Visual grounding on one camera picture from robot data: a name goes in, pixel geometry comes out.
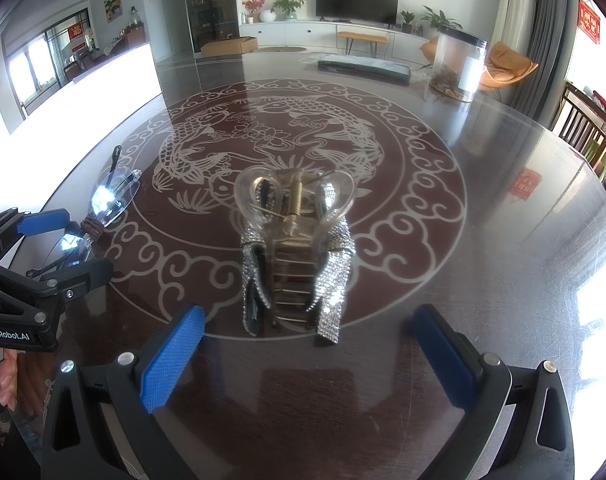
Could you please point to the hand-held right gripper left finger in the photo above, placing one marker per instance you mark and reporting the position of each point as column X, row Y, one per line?
column 175, row 350

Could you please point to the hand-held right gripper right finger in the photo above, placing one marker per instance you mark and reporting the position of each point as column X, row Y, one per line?
column 440, row 355

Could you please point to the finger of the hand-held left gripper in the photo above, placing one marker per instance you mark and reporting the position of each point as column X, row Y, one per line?
column 90, row 275
column 45, row 221

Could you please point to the clear rimless glasses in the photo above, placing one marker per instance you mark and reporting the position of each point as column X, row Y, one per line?
column 105, row 195

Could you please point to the clear rhinestone bow hair claw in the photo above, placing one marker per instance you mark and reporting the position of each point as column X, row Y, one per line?
column 335, row 270

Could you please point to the dark patterned glass desktop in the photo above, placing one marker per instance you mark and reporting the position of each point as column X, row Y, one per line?
column 483, row 260

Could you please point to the person's left hand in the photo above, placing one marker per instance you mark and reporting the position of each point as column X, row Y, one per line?
column 7, row 380

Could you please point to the black framed glass door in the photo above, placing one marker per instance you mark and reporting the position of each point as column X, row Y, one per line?
column 43, row 65

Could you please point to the red door sign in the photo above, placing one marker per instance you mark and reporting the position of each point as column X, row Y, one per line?
column 78, row 37

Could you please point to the wooden sideboard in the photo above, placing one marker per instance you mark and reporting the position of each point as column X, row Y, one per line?
column 135, row 36

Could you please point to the large glass bottle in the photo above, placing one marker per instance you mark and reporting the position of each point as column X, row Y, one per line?
column 135, row 16

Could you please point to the cardboard box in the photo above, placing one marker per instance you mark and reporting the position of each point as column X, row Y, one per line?
column 228, row 46

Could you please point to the wooden chair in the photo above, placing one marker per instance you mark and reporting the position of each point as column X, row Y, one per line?
column 583, row 125

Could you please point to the dark glass display cabinet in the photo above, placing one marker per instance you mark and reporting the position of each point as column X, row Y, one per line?
column 210, row 5

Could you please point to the clear plastic jar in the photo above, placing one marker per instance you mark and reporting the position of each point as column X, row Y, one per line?
column 458, row 65

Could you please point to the dark flat case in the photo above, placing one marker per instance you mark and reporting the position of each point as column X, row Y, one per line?
column 363, row 67

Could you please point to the orange lounge chair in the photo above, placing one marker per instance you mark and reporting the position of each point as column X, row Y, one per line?
column 508, row 62

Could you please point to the red flower arrangement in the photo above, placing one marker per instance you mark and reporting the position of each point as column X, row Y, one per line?
column 254, row 5

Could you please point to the white round vase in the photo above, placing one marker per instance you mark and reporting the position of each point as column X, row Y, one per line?
column 268, row 16

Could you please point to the grey curtain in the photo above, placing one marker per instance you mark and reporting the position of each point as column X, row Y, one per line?
column 553, row 50

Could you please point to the green potted plant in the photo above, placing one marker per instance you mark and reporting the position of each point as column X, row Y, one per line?
column 288, row 4

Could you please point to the white low cabinet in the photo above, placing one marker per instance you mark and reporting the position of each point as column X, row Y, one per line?
column 313, row 34

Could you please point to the orange bench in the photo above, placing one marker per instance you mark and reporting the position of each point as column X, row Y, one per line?
column 363, row 36

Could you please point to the large leafy plant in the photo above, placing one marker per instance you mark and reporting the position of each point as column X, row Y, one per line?
column 440, row 20

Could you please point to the small potted plant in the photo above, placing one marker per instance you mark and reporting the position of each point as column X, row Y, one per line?
column 407, row 20

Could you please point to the beige curtain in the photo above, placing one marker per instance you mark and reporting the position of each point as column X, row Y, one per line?
column 518, row 5

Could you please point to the black television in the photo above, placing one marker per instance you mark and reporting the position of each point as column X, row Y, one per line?
column 357, row 1

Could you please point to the framed wall painting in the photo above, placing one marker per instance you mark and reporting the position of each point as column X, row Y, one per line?
column 112, row 2

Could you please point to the red wall poster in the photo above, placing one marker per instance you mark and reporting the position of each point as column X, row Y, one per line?
column 589, row 20

